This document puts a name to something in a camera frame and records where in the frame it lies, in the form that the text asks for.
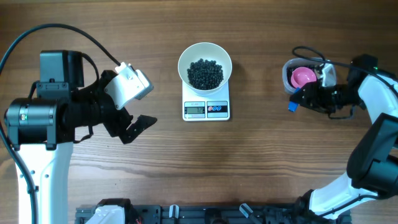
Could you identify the white digital kitchen scale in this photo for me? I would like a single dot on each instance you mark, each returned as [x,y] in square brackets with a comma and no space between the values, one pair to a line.
[211,107]

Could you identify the pink scoop with blue handle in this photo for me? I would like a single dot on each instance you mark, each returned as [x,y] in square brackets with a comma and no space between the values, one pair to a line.
[301,76]

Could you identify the clear plastic container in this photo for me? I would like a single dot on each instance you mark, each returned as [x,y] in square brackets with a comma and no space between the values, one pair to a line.
[295,62]

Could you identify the black beans in bowl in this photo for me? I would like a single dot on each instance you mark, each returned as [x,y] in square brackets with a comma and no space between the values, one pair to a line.
[205,74]

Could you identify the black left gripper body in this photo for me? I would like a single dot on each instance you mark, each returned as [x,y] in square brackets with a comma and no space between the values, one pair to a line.
[117,119]

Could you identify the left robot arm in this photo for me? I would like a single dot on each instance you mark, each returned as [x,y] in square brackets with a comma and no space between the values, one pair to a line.
[41,127]

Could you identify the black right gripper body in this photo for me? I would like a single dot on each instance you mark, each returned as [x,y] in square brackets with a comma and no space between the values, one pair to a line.
[324,98]

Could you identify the white bowl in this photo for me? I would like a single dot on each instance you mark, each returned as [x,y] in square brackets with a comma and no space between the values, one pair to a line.
[206,51]

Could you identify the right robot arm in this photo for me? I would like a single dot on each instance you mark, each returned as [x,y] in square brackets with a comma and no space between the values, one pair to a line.
[371,171]

